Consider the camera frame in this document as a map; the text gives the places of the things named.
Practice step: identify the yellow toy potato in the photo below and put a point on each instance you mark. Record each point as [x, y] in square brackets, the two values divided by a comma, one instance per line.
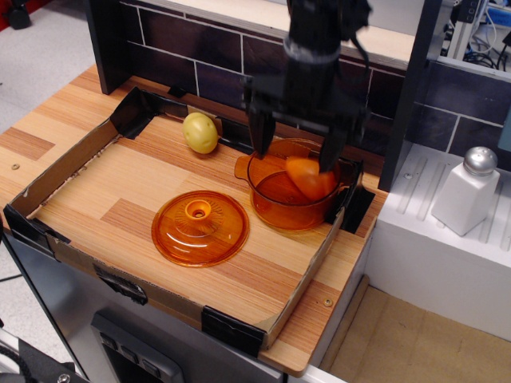
[200, 133]

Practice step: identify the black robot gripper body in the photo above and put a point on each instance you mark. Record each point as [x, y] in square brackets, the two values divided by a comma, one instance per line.
[307, 93]

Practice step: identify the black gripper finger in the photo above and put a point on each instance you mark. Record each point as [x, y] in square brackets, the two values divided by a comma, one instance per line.
[333, 144]
[262, 129]

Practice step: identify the dark grey left post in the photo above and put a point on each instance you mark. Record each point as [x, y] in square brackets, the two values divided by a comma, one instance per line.
[110, 45]

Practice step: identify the dark grey right post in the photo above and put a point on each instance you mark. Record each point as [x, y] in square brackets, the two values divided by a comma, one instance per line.
[426, 50]

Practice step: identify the dark grey post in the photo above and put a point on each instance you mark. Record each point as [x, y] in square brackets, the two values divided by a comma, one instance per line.
[426, 50]
[110, 45]

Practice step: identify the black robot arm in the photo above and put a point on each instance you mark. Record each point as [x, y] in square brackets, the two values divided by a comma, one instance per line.
[322, 26]

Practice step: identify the light wooden shelf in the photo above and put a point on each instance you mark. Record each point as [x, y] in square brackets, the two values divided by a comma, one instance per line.
[388, 39]

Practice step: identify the white salt shaker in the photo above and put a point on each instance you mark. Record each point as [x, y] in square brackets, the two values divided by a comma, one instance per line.
[464, 199]

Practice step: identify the orange transparent pot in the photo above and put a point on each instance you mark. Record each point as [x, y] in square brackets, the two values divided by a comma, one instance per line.
[277, 201]

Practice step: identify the orange transparent pot lid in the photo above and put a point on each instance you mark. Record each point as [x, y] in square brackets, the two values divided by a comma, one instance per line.
[200, 228]

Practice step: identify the cardboard fence with black tape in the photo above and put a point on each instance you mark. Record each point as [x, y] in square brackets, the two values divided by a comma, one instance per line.
[93, 209]

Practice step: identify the grey oven control panel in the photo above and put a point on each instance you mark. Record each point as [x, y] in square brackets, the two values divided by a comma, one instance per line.
[131, 359]

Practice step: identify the white toy sink drainboard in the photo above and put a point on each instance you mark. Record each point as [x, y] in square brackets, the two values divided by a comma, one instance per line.
[416, 258]

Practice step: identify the orange toy carrot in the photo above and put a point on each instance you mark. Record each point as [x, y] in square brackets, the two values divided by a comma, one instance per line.
[305, 175]

